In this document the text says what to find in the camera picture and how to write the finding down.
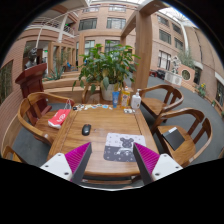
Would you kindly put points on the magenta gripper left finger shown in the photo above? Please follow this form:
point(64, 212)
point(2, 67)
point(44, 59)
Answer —
point(70, 166)

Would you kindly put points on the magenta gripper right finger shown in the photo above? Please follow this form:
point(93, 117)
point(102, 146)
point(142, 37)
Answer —
point(153, 166)

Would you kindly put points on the grey bear mouse pad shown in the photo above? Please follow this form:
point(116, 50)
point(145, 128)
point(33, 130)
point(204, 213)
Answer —
point(119, 147)

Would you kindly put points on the black computer mouse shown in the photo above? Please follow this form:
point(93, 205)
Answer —
point(86, 129)

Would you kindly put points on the black notebook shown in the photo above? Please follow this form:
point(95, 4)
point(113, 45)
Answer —
point(174, 138)

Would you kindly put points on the right near wooden chair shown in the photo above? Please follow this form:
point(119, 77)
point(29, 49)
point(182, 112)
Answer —
point(187, 152)

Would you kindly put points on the wooden chair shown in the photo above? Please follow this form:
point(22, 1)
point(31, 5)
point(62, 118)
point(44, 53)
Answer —
point(155, 107)
point(41, 130)
point(91, 93)
point(187, 152)

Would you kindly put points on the red paper bag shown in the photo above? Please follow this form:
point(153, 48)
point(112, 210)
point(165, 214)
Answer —
point(57, 120)

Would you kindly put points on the small items on table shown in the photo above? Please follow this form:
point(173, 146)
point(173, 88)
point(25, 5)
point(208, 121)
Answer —
point(80, 107)

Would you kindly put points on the left near wooden chair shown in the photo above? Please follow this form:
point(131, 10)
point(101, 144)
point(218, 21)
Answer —
point(41, 130)

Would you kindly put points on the white pump bottle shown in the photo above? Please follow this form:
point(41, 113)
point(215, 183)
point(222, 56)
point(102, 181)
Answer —
point(136, 100)

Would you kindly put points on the right far wooden chair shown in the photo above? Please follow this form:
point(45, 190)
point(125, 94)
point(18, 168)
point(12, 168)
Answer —
point(155, 107)

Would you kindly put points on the yellow bottle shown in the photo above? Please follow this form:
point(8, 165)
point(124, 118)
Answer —
point(125, 97)

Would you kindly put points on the blue tube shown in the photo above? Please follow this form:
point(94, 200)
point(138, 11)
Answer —
point(115, 98)

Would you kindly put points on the dark red wooden lectern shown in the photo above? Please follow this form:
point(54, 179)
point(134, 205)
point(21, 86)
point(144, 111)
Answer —
point(30, 81)

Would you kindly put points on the green potted plant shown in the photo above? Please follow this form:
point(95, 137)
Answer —
point(107, 70)

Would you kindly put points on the dark bust statue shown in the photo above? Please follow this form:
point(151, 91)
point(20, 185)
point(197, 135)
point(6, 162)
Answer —
point(32, 56)

